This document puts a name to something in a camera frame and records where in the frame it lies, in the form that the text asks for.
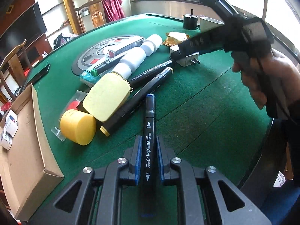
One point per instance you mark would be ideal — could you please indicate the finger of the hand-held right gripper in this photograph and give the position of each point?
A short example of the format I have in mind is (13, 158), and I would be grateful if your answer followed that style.
(187, 49)

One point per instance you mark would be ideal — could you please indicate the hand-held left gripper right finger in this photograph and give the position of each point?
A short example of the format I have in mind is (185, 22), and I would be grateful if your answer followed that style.
(161, 159)

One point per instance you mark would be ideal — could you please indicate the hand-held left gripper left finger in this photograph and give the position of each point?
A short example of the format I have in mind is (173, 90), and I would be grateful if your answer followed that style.
(138, 159)

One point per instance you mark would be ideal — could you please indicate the white power adapter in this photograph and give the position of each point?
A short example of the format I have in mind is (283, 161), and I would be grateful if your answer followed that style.
(187, 59)

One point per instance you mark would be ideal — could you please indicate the yellow foil packet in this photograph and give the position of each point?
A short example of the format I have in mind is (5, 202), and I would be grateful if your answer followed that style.
(175, 38)

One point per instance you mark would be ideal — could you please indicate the blue-capped black marker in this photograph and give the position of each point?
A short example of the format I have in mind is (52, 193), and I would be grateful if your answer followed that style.
(148, 121)

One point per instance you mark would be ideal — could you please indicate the thin black marker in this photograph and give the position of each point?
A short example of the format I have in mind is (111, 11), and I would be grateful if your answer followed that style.
(150, 72)

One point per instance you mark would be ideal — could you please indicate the grey red long box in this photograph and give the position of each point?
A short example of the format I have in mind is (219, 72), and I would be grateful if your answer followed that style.
(126, 46)

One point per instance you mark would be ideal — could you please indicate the yellow-capped thick black marker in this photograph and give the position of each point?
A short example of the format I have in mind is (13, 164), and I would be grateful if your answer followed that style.
(133, 98)

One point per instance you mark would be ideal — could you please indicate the pale yellow case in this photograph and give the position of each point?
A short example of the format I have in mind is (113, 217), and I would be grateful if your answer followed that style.
(105, 96)

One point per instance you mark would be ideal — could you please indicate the green-capped black marker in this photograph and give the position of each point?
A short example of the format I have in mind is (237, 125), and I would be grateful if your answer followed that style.
(105, 65)

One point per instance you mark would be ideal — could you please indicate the red item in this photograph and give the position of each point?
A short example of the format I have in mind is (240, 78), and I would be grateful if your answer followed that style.
(73, 104)

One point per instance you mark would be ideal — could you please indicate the teal tissue pack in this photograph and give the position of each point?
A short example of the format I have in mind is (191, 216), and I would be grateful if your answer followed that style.
(87, 78)

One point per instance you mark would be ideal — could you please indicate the cardboard box tray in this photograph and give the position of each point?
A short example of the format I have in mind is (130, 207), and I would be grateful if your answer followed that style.
(23, 154)

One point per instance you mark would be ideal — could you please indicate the person's right hand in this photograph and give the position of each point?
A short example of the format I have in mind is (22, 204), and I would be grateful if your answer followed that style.
(281, 75)

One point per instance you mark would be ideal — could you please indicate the white mug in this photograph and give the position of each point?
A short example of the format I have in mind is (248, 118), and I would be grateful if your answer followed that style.
(208, 24)

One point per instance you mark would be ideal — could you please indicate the black cylindrical motor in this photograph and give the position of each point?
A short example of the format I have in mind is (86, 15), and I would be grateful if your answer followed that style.
(191, 21)

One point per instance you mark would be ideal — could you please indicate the red cloth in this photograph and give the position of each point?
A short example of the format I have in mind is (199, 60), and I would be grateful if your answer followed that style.
(113, 8)

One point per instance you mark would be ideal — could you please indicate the round grey table centre panel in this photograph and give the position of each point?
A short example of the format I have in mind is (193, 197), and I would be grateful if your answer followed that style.
(93, 51)

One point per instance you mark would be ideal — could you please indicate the carved wooden chair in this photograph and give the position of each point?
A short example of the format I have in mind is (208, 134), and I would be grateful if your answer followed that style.
(96, 14)

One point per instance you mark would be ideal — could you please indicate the colourful cloth pile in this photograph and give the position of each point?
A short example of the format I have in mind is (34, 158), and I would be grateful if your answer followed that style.
(64, 39)

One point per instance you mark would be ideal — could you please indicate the person's blue trousers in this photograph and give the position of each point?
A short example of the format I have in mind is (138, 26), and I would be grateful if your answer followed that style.
(276, 206)

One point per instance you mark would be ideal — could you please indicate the black smartphone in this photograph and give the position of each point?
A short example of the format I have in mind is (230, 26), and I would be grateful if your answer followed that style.
(38, 73)

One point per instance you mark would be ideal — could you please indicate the small white plastic bag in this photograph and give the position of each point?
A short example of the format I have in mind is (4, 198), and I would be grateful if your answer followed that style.
(45, 54)

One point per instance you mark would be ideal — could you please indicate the wooden television cabinet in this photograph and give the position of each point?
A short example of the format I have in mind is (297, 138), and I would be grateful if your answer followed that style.
(35, 51)

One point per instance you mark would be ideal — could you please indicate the black television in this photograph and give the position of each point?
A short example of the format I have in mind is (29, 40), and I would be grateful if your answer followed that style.
(23, 28)

